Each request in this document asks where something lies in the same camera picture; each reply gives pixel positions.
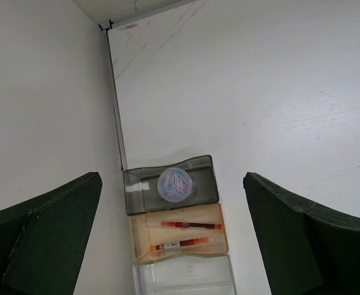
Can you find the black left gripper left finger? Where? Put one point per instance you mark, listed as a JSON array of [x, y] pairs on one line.
[[43, 240]]

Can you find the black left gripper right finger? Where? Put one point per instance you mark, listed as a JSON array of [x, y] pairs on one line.
[[306, 247]]

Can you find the red orange pen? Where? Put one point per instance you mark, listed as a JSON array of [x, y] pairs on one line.
[[187, 243]]

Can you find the clear paper clip jar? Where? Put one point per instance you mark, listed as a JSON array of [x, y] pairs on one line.
[[175, 185]]

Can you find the clear smoky organizer tray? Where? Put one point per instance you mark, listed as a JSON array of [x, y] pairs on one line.
[[177, 229]]

